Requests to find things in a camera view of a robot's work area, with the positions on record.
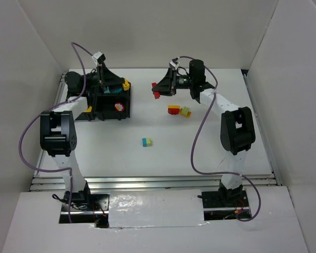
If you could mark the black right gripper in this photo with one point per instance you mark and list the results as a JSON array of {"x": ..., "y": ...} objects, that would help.
[{"x": 171, "y": 82}]

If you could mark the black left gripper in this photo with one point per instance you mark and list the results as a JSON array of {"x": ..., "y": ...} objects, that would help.
[{"x": 101, "y": 79}]

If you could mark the red long lego brick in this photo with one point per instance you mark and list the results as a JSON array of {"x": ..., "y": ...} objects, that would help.
[{"x": 155, "y": 93}]

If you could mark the teal long lego brick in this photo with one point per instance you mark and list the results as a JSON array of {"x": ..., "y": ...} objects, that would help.
[{"x": 111, "y": 91}]

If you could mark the yellow smiley face lego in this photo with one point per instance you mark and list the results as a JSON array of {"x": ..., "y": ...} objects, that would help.
[{"x": 126, "y": 85}]

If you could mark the red and yellow curved lego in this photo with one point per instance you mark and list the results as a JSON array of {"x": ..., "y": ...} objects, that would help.
[{"x": 173, "y": 109}]

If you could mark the red flower print lego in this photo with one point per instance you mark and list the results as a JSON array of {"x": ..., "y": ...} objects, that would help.
[{"x": 119, "y": 107}]

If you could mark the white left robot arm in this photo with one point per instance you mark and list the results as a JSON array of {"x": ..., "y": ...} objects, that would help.
[{"x": 58, "y": 138}]

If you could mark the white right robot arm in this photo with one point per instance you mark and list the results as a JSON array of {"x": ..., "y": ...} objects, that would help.
[{"x": 237, "y": 132}]

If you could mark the black four-compartment sorting tray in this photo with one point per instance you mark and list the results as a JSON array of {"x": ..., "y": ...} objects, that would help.
[{"x": 103, "y": 105}]

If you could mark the light green square lego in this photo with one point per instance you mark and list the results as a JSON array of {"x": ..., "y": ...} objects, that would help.
[{"x": 185, "y": 110}]

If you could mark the yellow flat lego plate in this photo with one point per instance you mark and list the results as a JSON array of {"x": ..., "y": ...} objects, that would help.
[{"x": 189, "y": 114}]

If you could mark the teal and green lego block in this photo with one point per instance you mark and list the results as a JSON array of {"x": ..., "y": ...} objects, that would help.
[{"x": 147, "y": 142}]

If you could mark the white cover panel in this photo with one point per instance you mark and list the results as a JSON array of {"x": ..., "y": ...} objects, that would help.
[{"x": 157, "y": 209}]

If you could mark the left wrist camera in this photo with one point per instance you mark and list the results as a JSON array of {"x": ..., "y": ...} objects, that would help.
[{"x": 98, "y": 58}]

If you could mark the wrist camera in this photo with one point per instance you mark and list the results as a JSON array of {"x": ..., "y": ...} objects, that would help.
[
  {"x": 98, "y": 58},
  {"x": 174, "y": 64}
]

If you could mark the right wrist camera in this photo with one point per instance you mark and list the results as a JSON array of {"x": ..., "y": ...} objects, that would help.
[{"x": 174, "y": 64}]

